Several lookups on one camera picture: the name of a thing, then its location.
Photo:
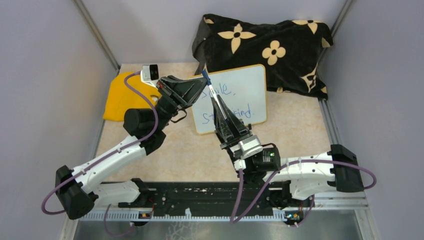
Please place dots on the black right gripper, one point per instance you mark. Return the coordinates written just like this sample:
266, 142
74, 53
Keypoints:
233, 126

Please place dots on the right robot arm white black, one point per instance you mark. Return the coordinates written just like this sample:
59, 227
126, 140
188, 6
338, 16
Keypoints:
257, 163

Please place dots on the yellow framed whiteboard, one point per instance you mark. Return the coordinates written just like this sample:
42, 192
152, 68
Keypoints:
242, 89

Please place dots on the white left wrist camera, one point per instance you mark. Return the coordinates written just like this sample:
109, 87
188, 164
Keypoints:
149, 74

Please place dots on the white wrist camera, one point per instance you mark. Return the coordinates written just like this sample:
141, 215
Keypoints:
244, 149
149, 74

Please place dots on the white blue marker pen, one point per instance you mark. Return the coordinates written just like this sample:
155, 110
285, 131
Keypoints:
218, 109

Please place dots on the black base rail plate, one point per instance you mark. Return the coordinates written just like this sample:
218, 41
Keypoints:
212, 199

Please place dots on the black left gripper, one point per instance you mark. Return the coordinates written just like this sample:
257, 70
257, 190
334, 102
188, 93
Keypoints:
181, 93

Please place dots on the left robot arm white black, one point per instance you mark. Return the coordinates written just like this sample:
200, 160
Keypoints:
82, 188

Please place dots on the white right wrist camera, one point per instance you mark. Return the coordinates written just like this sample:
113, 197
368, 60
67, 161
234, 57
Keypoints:
244, 149

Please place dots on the white perforated cable tray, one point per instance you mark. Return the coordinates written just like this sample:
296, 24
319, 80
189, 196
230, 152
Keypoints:
135, 215

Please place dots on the black floral blanket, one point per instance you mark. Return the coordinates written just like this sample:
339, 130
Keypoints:
288, 50

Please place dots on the blue marker cap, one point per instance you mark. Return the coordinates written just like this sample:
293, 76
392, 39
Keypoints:
206, 76

